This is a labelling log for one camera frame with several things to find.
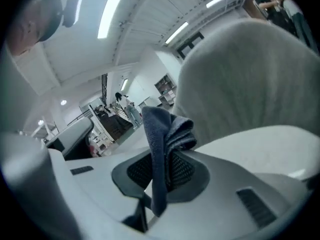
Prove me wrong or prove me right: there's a person's light long-sleeve shirt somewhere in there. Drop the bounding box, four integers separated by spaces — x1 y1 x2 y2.
0 43 48 145

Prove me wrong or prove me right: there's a brown staircase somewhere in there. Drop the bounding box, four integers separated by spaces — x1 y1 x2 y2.
98 106 133 143

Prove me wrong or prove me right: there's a blue wiping cloth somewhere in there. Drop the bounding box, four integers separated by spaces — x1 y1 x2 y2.
141 105 198 218

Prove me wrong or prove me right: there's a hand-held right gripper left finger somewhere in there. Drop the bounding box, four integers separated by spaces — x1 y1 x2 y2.
48 146 153 240

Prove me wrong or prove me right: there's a grey wall shelf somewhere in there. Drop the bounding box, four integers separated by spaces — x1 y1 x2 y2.
154 74 177 96

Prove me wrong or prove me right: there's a black mezzanine railing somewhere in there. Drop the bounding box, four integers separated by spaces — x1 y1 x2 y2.
100 73 109 105

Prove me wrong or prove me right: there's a black double door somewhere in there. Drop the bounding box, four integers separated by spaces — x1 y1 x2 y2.
176 32 205 60

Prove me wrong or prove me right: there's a person's head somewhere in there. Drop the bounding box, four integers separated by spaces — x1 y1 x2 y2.
6 0 63 58

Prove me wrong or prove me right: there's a black head-mounted camera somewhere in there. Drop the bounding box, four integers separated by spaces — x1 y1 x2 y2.
56 0 83 29

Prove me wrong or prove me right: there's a light grey fabric seat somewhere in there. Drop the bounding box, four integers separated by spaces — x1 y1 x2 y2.
175 17 320 182

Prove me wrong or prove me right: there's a grey desk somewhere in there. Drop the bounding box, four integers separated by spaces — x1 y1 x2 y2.
157 90 176 107

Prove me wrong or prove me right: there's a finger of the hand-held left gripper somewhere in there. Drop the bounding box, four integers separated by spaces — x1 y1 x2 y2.
46 118 95 161

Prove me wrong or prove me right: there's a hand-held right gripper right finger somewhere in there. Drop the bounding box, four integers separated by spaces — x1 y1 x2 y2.
148 150 312 240

